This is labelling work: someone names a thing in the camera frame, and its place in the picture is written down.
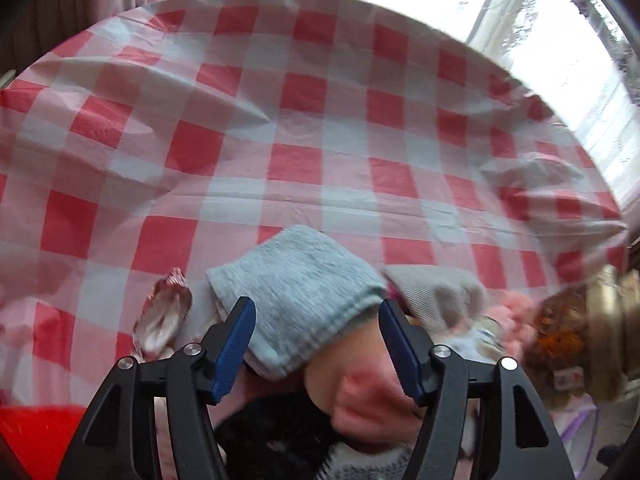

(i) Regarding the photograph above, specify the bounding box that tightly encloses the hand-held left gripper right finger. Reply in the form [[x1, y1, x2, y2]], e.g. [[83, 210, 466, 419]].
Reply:
[[377, 298, 577, 480]]

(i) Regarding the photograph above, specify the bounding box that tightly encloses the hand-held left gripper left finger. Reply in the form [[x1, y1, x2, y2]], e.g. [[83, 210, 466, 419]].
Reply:
[[56, 296, 257, 480]]

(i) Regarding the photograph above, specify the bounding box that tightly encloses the white floral silk scarf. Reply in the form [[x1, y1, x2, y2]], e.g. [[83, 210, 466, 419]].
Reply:
[[134, 267, 193, 358]]

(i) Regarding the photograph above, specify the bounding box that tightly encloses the light blue fluffy sock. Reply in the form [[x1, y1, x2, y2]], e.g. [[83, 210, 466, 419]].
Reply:
[[206, 224, 388, 380]]

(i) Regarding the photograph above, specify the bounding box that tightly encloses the pale pink soft cloth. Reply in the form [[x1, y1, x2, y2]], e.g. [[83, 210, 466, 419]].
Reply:
[[302, 310, 436, 456]]

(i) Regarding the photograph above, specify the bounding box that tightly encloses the grey knit cloth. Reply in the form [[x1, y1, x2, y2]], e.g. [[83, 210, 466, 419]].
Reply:
[[384, 265, 533, 356]]

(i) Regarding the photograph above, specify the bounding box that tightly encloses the black fluffy cloth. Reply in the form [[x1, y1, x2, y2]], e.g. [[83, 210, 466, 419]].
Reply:
[[212, 392, 341, 480]]

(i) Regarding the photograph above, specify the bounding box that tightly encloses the red thermos jug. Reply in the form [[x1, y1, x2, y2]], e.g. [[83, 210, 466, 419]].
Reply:
[[0, 405, 86, 480]]

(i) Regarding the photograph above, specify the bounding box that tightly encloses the red white checkered tablecloth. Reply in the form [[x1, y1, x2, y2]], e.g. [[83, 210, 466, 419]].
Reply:
[[0, 0, 631, 411]]

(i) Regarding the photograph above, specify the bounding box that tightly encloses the white lace curtain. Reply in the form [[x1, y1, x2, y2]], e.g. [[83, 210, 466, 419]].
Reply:
[[465, 0, 640, 211]]

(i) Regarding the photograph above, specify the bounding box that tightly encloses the pink pleated curtain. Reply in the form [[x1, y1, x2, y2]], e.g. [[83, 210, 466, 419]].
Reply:
[[0, 0, 171, 76]]

